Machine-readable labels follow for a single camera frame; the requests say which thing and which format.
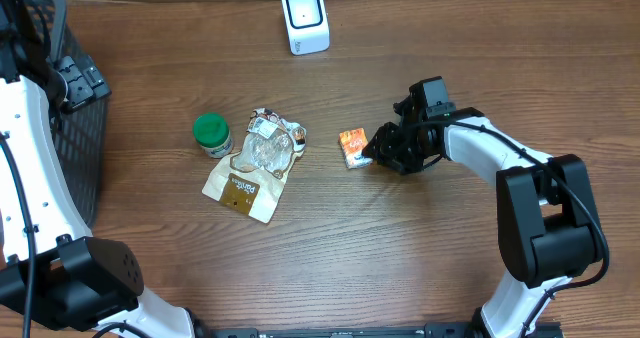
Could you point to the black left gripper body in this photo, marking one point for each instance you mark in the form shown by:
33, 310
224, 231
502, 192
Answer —
83, 87

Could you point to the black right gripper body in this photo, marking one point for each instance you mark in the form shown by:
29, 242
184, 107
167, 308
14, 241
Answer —
406, 147

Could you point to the small orange box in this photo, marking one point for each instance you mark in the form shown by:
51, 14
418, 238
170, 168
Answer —
352, 143

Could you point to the brown clear snack bag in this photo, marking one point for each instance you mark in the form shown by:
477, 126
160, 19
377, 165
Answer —
252, 180

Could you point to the green round lid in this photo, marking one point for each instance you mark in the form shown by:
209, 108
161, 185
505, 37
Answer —
211, 131

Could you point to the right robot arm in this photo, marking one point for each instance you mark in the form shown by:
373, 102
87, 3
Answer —
549, 233

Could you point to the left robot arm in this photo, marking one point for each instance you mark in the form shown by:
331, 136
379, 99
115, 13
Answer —
57, 273

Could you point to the white barcode scanner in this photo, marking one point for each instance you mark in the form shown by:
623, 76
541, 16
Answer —
307, 26

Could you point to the grey plastic mesh basket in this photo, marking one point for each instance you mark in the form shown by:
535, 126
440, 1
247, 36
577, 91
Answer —
34, 36

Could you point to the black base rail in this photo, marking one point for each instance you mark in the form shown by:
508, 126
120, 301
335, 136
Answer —
340, 333

